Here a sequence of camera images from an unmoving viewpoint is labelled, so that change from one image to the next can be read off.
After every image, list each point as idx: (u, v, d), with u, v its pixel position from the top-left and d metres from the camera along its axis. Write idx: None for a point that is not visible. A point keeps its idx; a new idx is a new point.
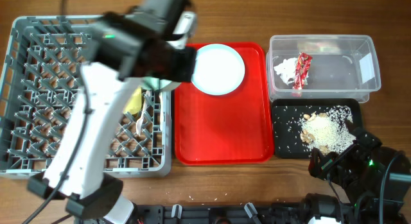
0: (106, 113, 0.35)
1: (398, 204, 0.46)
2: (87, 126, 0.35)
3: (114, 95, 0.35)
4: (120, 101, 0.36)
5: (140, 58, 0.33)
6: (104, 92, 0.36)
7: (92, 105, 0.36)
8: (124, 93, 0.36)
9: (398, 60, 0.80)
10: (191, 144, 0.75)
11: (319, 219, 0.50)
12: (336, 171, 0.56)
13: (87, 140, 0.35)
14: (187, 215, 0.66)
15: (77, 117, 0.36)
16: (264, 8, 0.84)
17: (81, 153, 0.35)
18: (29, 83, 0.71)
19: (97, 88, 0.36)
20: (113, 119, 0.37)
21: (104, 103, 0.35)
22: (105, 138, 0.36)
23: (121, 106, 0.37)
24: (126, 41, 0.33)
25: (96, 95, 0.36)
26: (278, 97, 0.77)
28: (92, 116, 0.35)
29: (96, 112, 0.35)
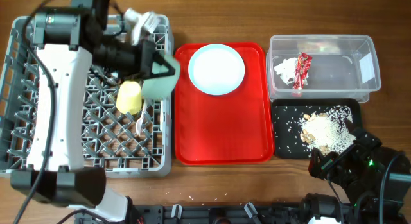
0: (71, 83, 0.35)
1: (397, 204, 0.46)
2: (56, 100, 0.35)
3: (72, 65, 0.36)
4: (82, 70, 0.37)
5: (83, 31, 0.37)
6: (65, 65, 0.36)
7: (54, 80, 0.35)
8: (84, 60, 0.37)
9: (398, 60, 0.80)
10: (191, 143, 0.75)
11: (318, 219, 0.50)
12: (336, 171, 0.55)
13: (59, 112, 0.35)
14: (187, 215, 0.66)
15: (44, 97, 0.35)
16: (264, 8, 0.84)
17: (58, 127, 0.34)
18: (29, 83, 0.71)
19: (54, 64, 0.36)
20: (81, 88, 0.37)
21: (65, 74, 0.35)
22: (76, 106, 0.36)
23: (81, 76, 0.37)
24: (65, 17, 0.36)
25: (56, 71, 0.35)
26: (277, 97, 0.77)
28: (58, 90, 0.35)
29: (60, 85, 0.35)
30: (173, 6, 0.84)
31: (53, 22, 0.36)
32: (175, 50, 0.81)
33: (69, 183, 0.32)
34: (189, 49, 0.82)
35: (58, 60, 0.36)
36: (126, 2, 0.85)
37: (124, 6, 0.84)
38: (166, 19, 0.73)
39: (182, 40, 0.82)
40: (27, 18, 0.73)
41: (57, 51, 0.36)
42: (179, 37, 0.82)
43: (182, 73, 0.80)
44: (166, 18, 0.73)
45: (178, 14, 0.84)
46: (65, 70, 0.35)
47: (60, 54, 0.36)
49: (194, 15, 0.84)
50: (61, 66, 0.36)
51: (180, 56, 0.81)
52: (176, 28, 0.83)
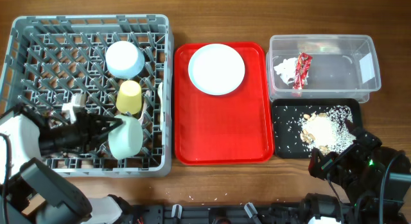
0: (19, 129, 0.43)
1: (398, 204, 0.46)
2: (11, 144, 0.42)
3: (19, 120, 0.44)
4: (28, 126, 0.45)
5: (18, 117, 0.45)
6: (11, 127, 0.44)
7: (6, 132, 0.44)
8: (27, 124, 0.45)
9: (397, 60, 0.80)
10: (191, 143, 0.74)
11: (318, 219, 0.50)
12: (336, 171, 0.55)
13: (14, 145, 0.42)
14: (187, 215, 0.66)
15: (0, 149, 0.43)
16: (264, 7, 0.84)
17: (15, 151, 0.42)
18: (29, 83, 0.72)
19: (5, 129, 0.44)
20: (31, 139, 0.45)
21: (13, 126, 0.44)
22: (30, 139, 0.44)
23: (30, 125, 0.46)
24: (8, 115, 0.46)
25: (6, 131, 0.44)
26: (278, 97, 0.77)
28: (10, 136, 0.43)
29: (11, 133, 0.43)
30: (173, 6, 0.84)
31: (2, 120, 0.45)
32: (175, 50, 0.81)
33: (33, 169, 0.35)
34: (189, 49, 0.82)
35: (7, 126, 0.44)
36: (126, 2, 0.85)
37: (124, 6, 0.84)
38: (166, 19, 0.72)
39: (182, 40, 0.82)
40: (27, 18, 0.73)
41: (6, 125, 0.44)
42: (180, 37, 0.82)
43: (182, 72, 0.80)
44: (166, 18, 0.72)
45: (178, 14, 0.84)
46: (14, 126, 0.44)
47: (8, 124, 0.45)
49: (194, 15, 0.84)
50: (9, 126, 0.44)
51: (180, 56, 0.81)
52: (176, 28, 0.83)
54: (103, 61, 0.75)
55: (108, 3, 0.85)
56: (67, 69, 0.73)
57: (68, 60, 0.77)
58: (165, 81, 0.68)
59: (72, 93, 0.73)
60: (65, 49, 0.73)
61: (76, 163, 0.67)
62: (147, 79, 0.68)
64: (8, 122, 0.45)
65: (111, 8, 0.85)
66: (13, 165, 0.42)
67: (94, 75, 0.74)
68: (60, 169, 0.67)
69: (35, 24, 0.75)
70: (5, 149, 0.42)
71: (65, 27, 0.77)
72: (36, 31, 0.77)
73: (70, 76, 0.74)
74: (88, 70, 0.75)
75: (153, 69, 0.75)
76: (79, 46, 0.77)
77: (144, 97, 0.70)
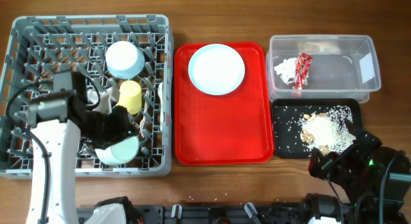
0: (62, 153, 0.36)
1: (398, 204, 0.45)
2: (50, 170, 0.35)
3: (63, 134, 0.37)
4: (73, 138, 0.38)
5: (71, 108, 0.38)
6: (56, 136, 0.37)
7: (49, 149, 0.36)
8: (74, 132, 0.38)
9: (398, 60, 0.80)
10: (191, 143, 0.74)
11: (318, 219, 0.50)
12: (336, 171, 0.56)
13: (55, 175, 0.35)
14: (187, 215, 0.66)
15: (36, 169, 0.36)
16: (264, 7, 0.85)
17: (53, 190, 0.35)
18: (29, 83, 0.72)
19: (47, 136, 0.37)
20: (73, 154, 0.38)
21: (58, 143, 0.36)
22: (72, 160, 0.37)
23: (74, 143, 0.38)
24: (56, 99, 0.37)
25: (49, 142, 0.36)
26: (277, 96, 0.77)
28: (51, 158, 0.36)
29: (53, 154, 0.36)
30: (173, 6, 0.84)
31: (42, 108, 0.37)
32: (175, 50, 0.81)
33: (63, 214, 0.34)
34: (189, 49, 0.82)
35: (50, 131, 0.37)
36: (126, 2, 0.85)
37: (124, 6, 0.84)
38: (166, 19, 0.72)
39: (182, 40, 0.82)
40: (27, 18, 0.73)
41: (45, 127, 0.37)
42: (180, 37, 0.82)
43: (182, 72, 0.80)
44: (166, 18, 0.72)
45: (178, 14, 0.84)
46: (56, 139, 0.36)
47: (51, 126, 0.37)
49: (194, 15, 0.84)
50: (52, 136, 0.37)
51: (180, 56, 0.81)
52: (176, 29, 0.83)
54: (103, 61, 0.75)
55: (108, 3, 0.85)
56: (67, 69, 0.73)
57: (68, 60, 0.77)
58: (165, 81, 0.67)
59: None
60: (64, 49, 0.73)
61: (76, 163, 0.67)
62: (147, 79, 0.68)
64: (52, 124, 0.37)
65: (111, 8, 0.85)
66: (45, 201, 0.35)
67: (94, 75, 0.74)
68: None
69: (35, 24, 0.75)
70: (43, 172, 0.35)
71: (65, 27, 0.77)
72: (36, 31, 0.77)
73: None
74: (88, 70, 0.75)
75: (153, 69, 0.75)
76: (79, 46, 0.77)
77: (144, 97, 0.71)
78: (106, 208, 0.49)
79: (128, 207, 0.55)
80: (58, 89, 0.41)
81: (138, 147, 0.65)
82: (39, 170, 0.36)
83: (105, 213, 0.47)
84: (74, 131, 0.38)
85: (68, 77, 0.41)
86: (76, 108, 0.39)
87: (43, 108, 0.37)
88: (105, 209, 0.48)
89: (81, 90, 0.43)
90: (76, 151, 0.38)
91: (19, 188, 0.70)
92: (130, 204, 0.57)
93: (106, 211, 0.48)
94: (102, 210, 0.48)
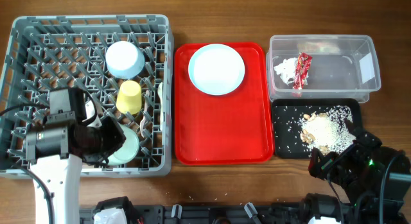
0: (65, 191, 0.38)
1: (397, 203, 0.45)
2: (53, 208, 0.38)
3: (65, 172, 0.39)
4: (75, 174, 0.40)
5: (70, 139, 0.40)
6: (57, 175, 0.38)
7: (51, 189, 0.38)
8: (75, 167, 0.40)
9: (398, 60, 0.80)
10: (191, 143, 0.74)
11: (318, 219, 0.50)
12: (336, 171, 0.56)
13: (58, 213, 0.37)
14: (187, 215, 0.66)
15: (39, 206, 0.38)
16: (264, 7, 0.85)
17: None
18: (29, 83, 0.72)
19: (48, 175, 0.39)
20: (76, 190, 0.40)
21: (60, 182, 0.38)
22: (74, 196, 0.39)
23: (75, 178, 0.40)
24: (54, 129, 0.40)
25: (51, 181, 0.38)
26: (277, 97, 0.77)
28: (54, 198, 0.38)
29: (56, 194, 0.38)
30: (173, 6, 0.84)
31: (42, 138, 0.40)
32: (175, 50, 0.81)
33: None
34: (189, 49, 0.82)
35: (51, 170, 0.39)
36: (126, 2, 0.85)
37: (124, 6, 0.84)
38: (166, 19, 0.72)
39: (182, 40, 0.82)
40: (27, 18, 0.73)
41: (44, 166, 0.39)
42: (180, 37, 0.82)
43: (182, 72, 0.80)
44: (166, 18, 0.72)
45: (178, 14, 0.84)
46: (58, 178, 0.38)
47: (52, 163, 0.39)
49: (194, 15, 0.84)
50: (54, 175, 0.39)
51: (180, 56, 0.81)
52: (176, 29, 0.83)
54: (103, 61, 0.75)
55: (108, 3, 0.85)
56: (67, 69, 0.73)
57: (68, 60, 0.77)
58: (165, 81, 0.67)
59: None
60: (64, 49, 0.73)
61: None
62: (147, 79, 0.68)
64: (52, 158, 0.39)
65: (111, 8, 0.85)
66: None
67: (94, 75, 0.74)
68: None
69: (35, 24, 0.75)
70: (46, 212, 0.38)
71: (65, 28, 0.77)
72: (36, 31, 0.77)
73: (70, 76, 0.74)
74: (88, 70, 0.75)
75: (153, 69, 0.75)
76: (79, 46, 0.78)
77: (144, 97, 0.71)
78: (107, 216, 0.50)
79: (128, 208, 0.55)
80: (56, 111, 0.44)
81: (138, 147, 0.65)
82: (42, 209, 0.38)
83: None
84: (76, 167, 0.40)
85: (65, 100, 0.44)
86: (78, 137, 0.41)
87: (43, 138, 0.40)
88: (107, 219, 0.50)
89: (81, 110, 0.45)
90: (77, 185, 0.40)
91: (19, 188, 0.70)
92: (130, 203, 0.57)
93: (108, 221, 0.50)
94: (103, 219, 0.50)
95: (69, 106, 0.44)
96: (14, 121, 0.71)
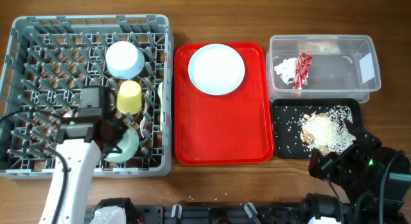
0: (81, 169, 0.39)
1: (397, 203, 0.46)
2: (67, 184, 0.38)
3: (86, 152, 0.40)
4: (93, 157, 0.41)
5: (96, 131, 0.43)
6: (77, 153, 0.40)
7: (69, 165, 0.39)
8: (94, 152, 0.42)
9: (397, 60, 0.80)
10: (191, 143, 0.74)
11: (318, 219, 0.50)
12: (336, 171, 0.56)
13: (70, 189, 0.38)
14: (187, 215, 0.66)
15: (54, 180, 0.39)
16: (264, 7, 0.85)
17: (66, 204, 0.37)
18: (29, 83, 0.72)
19: (70, 153, 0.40)
20: (90, 172, 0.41)
21: (79, 160, 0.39)
22: (87, 178, 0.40)
23: (93, 161, 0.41)
24: (85, 121, 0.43)
25: (70, 158, 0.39)
26: (278, 97, 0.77)
28: (70, 174, 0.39)
29: (72, 171, 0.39)
30: (173, 6, 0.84)
31: (73, 126, 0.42)
32: (175, 50, 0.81)
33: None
34: (189, 49, 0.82)
35: (73, 148, 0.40)
36: (126, 2, 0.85)
37: (124, 6, 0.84)
38: (166, 19, 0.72)
39: (182, 40, 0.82)
40: (27, 18, 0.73)
41: (69, 145, 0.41)
42: (180, 37, 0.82)
43: (182, 72, 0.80)
44: (166, 18, 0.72)
45: (178, 14, 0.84)
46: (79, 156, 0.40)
47: (76, 144, 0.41)
49: (194, 15, 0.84)
50: (76, 153, 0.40)
51: (180, 56, 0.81)
52: (176, 29, 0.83)
54: (103, 61, 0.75)
55: (108, 3, 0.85)
56: (67, 69, 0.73)
57: (68, 60, 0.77)
58: (165, 81, 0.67)
59: (72, 93, 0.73)
60: (65, 49, 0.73)
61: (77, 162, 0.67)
62: (147, 79, 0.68)
64: (76, 142, 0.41)
65: (111, 8, 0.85)
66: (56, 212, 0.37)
67: (94, 75, 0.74)
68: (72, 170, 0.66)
69: (35, 24, 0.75)
70: (60, 186, 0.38)
71: (65, 28, 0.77)
72: (36, 31, 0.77)
73: (70, 76, 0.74)
74: (88, 70, 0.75)
75: (153, 69, 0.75)
76: (79, 46, 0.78)
77: (143, 97, 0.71)
78: (107, 213, 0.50)
79: (128, 208, 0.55)
80: (86, 106, 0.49)
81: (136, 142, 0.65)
82: (57, 183, 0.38)
83: (106, 219, 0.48)
84: (95, 151, 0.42)
85: (96, 95, 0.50)
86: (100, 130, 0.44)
87: (73, 126, 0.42)
88: (107, 214, 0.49)
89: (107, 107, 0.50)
90: (92, 171, 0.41)
91: (19, 188, 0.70)
92: (132, 205, 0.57)
93: (108, 217, 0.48)
94: (103, 214, 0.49)
95: (98, 104, 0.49)
96: (13, 121, 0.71)
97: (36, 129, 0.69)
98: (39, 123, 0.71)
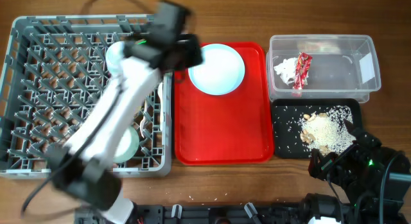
0: (133, 95, 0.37)
1: (397, 204, 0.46)
2: (117, 103, 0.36)
3: (144, 79, 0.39)
4: (146, 89, 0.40)
5: (160, 60, 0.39)
6: (135, 76, 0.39)
7: (126, 85, 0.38)
8: (152, 83, 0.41)
9: (397, 60, 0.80)
10: (191, 143, 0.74)
11: (319, 219, 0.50)
12: (336, 171, 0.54)
13: (117, 109, 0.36)
14: (187, 215, 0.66)
15: (108, 95, 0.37)
16: (264, 7, 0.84)
17: (111, 120, 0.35)
18: (29, 83, 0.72)
19: (130, 74, 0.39)
20: (135, 104, 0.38)
21: (136, 84, 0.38)
22: (131, 112, 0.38)
23: (144, 93, 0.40)
24: (149, 47, 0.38)
25: (129, 79, 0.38)
26: (278, 96, 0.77)
28: (125, 94, 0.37)
29: (128, 90, 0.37)
30: None
31: (137, 47, 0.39)
32: None
33: (87, 167, 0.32)
34: None
35: (132, 71, 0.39)
36: (126, 2, 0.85)
37: (124, 6, 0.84)
38: None
39: None
40: (27, 18, 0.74)
41: (129, 65, 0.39)
42: None
43: None
44: None
45: None
46: (136, 78, 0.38)
47: (136, 67, 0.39)
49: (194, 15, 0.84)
50: (134, 74, 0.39)
51: None
52: None
54: (103, 61, 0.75)
55: (108, 3, 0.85)
56: (67, 69, 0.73)
57: (68, 60, 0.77)
58: (165, 81, 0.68)
59: (72, 93, 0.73)
60: (64, 49, 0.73)
61: None
62: None
64: (139, 63, 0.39)
65: (110, 8, 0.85)
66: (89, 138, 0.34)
67: (94, 75, 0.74)
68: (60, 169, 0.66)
69: (35, 24, 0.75)
70: (111, 103, 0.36)
71: (66, 27, 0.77)
72: (36, 31, 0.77)
73: (70, 76, 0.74)
74: (88, 70, 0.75)
75: None
76: (80, 46, 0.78)
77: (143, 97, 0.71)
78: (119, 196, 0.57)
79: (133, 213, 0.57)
80: (157, 24, 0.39)
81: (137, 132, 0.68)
82: (109, 99, 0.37)
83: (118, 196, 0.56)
84: (149, 83, 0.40)
85: (171, 15, 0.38)
86: (167, 60, 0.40)
87: (139, 45, 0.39)
88: None
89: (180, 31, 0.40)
90: (132, 114, 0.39)
91: (19, 188, 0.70)
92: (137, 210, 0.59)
93: None
94: None
95: (173, 25, 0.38)
96: (13, 121, 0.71)
97: (36, 129, 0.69)
98: (39, 123, 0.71)
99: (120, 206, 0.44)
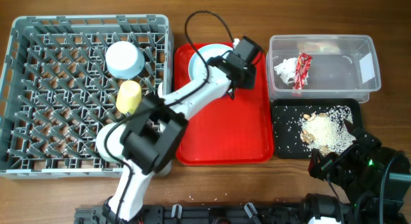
0: (212, 90, 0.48)
1: (397, 204, 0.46)
2: (202, 89, 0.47)
3: (222, 83, 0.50)
4: (218, 91, 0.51)
5: (232, 76, 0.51)
6: (216, 77, 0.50)
7: (210, 79, 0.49)
8: (221, 90, 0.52)
9: (397, 60, 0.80)
10: (191, 143, 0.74)
11: (318, 219, 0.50)
12: (336, 171, 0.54)
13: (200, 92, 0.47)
14: (187, 215, 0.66)
15: (195, 81, 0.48)
16: (264, 8, 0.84)
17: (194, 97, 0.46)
18: (29, 83, 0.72)
19: (213, 74, 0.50)
20: (209, 98, 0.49)
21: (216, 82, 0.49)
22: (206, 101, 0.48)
23: (218, 92, 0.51)
24: (229, 67, 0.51)
25: (213, 77, 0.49)
26: (278, 97, 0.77)
28: (208, 84, 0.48)
29: (210, 83, 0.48)
30: (173, 6, 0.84)
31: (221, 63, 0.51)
32: (175, 50, 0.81)
33: (170, 123, 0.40)
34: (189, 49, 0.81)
35: (215, 74, 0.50)
36: (126, 2, 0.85)
37: (124, 6, 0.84)
38: (166, 19, 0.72)
39: (182, 41, 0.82)
40: (27, 18, 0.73)
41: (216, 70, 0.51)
42: (180, 37, 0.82)
43: (182, 72, 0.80)
44: (166, 18, 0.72)
45: (178, 14, 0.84)
46: (218, 79, 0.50)
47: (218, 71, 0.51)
49: (194, 15, 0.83)
50: (218, 77, 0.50)
51: (180, 56, 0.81)
52: (176, 29, 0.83)
54: (103, 61, 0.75)
55: (108, 3, 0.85)
56: (67, 69, 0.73)
57: (68, 60, 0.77)
58: (165, 81, 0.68)
59: (72, 93, 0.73)
60: (64, 49, 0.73)
61: (76, 163, 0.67)
62: (147, 79, 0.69)
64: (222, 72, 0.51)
65: (110, 8, 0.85)
66: (180, 104, 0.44)
67: (94, 75, 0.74)
68: (60, 168, 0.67)
69: (35, 24, 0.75)
70: (197, 86, 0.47)
71: (65, 27, 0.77)
72: (36, 31, 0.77)
73: (70, 76, 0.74)
74: (88, 70, 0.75)
75: (153, 69, 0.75)
76: (79, 46, 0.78)
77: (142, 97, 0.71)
78: None
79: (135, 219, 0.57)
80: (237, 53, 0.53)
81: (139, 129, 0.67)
82: (196, 83, 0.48)
83: None
84: (221, 89, 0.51)
85: (248, 49, 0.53)
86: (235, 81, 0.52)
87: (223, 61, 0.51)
88: None
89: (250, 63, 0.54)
90: (204, 104, 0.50)
91: (18, 188, 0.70)
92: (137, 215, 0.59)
93: None
94: None
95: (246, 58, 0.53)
96: (13, 121, 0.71)
97: (36, 129, 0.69)
98: (39, 123, 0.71)
99: (140, 198, 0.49)
